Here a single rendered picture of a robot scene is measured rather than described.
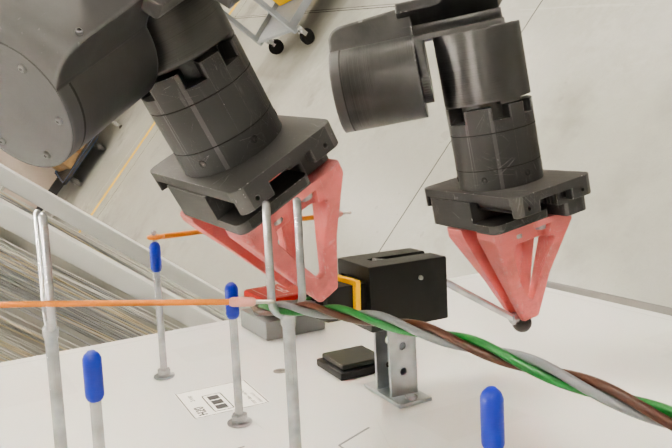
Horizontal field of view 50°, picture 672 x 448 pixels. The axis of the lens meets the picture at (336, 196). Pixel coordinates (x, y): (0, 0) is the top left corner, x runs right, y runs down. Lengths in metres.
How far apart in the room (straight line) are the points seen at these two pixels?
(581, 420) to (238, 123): 0.26
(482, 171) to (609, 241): 1.52
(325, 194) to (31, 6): 0.17
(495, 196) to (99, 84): 0.26
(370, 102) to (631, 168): 1.65
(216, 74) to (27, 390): 0.30
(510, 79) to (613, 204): 1.59
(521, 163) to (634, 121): 1.72
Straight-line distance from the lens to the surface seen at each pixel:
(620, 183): 2.08
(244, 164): 0.36
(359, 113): 0.48
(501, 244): 0.48
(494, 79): 0.47
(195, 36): 0.35
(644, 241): 1.93
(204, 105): 0.35
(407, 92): 0.47
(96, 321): 1.14
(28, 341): 1.16
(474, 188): 0.49
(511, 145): 0.48
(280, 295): 0.62
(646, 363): 0.56
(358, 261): 0.45
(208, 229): 0.41
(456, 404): 0.47
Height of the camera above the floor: 1.41
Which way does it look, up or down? 27 degrees down
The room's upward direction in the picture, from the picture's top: 54 degrees counter-clockwise
